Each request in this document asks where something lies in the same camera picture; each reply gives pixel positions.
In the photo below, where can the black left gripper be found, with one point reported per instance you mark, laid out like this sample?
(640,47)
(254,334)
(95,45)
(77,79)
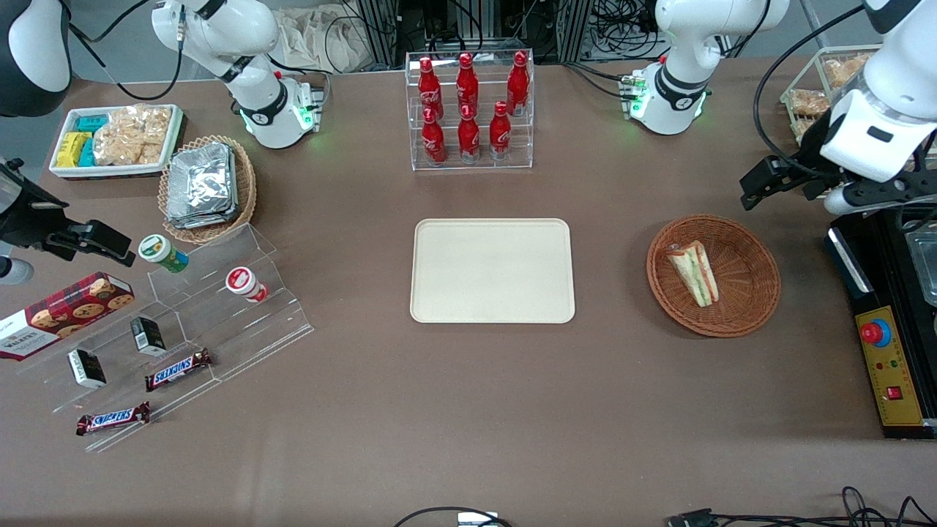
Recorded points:
(811,157)

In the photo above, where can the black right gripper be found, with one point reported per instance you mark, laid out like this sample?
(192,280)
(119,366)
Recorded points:
(22,217)

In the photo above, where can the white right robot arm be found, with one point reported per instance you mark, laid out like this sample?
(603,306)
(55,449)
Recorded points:
(252,95)

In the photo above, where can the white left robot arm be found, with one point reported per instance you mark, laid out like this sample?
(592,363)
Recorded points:
(681,80)

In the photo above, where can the white rectangular snack tray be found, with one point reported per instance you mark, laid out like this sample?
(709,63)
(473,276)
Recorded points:
(66,170)

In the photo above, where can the round brown wicker basket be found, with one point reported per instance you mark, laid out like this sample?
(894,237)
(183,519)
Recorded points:
(747,293)

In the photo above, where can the wrapped triangle sandwich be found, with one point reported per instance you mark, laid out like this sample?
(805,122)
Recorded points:
(694,272)

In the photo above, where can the oval light wicker basket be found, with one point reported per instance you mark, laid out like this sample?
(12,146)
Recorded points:
(245,190)

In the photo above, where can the beige plastic tray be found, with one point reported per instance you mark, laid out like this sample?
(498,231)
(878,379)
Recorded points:
(492,271)

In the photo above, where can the green lidded yogurt cup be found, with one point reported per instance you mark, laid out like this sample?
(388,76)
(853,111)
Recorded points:
(159,251)

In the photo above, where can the red tartan cookie box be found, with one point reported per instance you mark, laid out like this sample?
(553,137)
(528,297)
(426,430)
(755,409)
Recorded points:
(66,315)

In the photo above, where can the teal snack pack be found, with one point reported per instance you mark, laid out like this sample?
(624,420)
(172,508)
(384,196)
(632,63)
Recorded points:
(91,123)
(88,154)

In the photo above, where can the wrapped bread pack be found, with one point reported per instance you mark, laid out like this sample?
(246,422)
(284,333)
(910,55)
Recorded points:
(845,69)
(807,102)

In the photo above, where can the yellow snack pack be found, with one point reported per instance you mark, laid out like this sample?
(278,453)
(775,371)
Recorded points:
(72,148)

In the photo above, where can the small black box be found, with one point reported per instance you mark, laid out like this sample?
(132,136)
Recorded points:
(86,368)
(148,335)

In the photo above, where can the clear bin with bread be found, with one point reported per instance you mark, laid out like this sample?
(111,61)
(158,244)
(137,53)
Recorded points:
(805,73)

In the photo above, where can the clear bag of crackers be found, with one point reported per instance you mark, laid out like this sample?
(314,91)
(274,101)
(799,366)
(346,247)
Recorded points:
(132,135)

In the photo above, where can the silver foil packs stack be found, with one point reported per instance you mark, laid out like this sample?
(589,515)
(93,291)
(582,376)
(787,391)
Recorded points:
(201,183)

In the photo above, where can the Snickers chocolate bar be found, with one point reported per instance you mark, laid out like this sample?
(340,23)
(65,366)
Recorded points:
(113,419)
(178,369)

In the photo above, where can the red lidded yogurt cup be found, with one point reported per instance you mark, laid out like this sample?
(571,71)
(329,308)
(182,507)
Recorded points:
(243,282)

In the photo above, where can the clear acrylic stepped display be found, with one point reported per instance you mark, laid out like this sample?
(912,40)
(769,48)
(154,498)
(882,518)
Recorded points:
(241,329)

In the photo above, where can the red emergency stop button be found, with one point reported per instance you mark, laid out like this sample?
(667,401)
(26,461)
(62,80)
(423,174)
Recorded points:
(872,333)

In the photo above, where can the black yellow control box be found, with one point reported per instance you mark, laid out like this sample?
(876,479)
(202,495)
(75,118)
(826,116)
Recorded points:
(889,388)

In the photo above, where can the red cola bottle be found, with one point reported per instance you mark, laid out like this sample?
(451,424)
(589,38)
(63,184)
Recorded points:
(469,139)
(434,143)
(500,135)
(467,84)
(518,82)
(429,88)

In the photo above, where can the clear acrylic bottle rack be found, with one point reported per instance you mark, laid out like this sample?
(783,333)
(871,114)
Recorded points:
(483,162)

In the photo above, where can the beige cloth bag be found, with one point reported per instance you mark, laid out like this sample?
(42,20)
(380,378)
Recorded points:
(322,36)

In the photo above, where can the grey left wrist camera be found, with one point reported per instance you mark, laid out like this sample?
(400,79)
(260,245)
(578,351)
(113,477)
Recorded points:
(878,196)

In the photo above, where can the aluminium frame post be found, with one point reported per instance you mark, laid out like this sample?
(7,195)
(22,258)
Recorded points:
(575,25)
(379,29)

